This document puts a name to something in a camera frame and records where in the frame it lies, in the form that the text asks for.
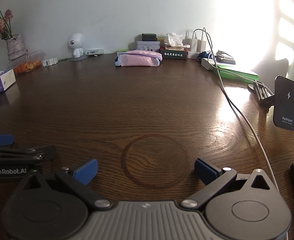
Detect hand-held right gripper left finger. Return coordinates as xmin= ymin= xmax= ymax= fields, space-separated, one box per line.
xmin=19 ymin=158 xmax=112 ymax=210

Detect white power strip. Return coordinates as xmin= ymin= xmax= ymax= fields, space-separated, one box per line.
xmin=187 ymin=51 xmax=205 ymax=60

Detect pink packets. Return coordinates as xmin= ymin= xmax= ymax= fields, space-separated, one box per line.
xmin=164 ymin=44 xmax=191 ymax=51

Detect clear container of orange fruit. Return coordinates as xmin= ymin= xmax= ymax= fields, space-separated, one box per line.
xmin=7 ymin=50 xmax=46 ymax=75

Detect white wall charger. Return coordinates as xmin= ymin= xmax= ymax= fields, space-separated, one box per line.
xmin=183 ymin=30 xmax=198 ymax=53
xmin=197 ymin=39 xmax=208 ymax=53

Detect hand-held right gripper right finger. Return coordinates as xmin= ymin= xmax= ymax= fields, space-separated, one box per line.
xmin=181 ymin=158 xmax=280 ymax=210

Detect wireless charger phone stand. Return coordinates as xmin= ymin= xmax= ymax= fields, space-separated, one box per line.
xmin=248 ymin=75 xmax=294 ymax=132

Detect white robot-shaped camera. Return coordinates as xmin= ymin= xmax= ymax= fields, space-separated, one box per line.
xmin=67 ymin=32 xmax=88 ymax=62

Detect printed tin box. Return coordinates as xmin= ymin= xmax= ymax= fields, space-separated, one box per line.
xmin=135 ymin=41 xmax=161 ymax=53

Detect green book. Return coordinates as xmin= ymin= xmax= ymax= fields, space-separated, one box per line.
xmin=212 ymin=63 xmax=260 ymax=81

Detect white textured vase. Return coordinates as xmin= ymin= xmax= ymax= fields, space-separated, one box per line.
xmin=6 ymin=34 xmax=25 ymax=61

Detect pink and blue garment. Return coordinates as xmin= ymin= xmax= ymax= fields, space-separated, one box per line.
xmin=114 ymin=50 xmax=163 ymax=68

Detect blue cloth bundle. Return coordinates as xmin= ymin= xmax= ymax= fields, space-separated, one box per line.
xmin=197 ymin=51 xmax=213 ymax=60

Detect black box with white print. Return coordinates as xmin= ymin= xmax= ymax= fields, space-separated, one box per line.
xmin=161 ymin=49 xmax=188 ymax=61

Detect purple and white tissue box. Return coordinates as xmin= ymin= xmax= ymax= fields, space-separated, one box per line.
xmin=0 ymin=69 xmax=16 ymax=97

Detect charging cable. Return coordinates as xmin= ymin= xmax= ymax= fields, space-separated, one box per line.
xmin=202 ymin=27 xmax=281 ymax=190
xmin=192 ymin=29 xmax=270 ymax=90

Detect white rectangular box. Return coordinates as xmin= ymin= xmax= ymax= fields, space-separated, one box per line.
xmin=201 ymin=58 xmax=217 ymax=71

